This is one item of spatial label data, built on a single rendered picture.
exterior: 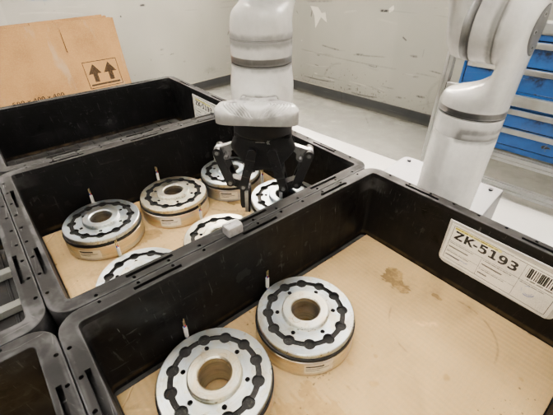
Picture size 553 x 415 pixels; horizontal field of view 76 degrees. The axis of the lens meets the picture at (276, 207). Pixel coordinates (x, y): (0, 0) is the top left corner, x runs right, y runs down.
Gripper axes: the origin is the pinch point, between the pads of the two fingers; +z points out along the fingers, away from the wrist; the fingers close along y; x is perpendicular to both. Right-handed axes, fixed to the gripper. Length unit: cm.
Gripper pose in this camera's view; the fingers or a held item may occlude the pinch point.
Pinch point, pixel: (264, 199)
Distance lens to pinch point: 52.1
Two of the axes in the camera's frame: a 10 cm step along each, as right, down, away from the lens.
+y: -10.0, -0.4, 0.5
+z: 0.0, 8.2, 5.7
